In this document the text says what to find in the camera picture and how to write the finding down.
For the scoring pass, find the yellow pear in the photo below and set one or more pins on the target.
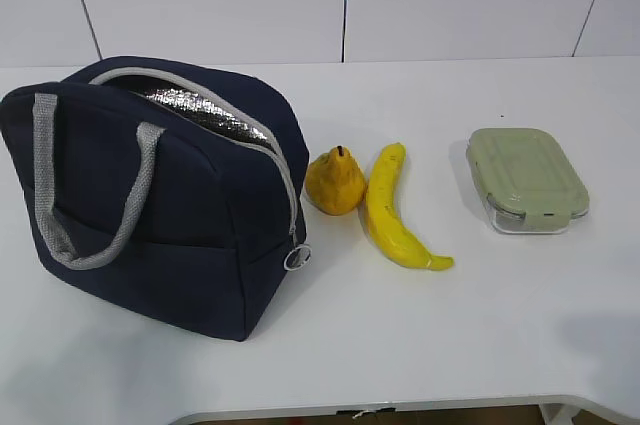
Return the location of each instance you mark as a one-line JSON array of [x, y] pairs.
[[334, 182]]

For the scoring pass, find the yellow banana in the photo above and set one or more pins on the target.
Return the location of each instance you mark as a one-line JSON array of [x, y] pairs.
[[383, 222]]

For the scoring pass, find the navy insulated lunch bag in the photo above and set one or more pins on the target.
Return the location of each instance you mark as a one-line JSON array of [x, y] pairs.
[[166, 188]]

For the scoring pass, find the green lid glass container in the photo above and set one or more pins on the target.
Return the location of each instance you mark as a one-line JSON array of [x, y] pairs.
[[525, 181]]

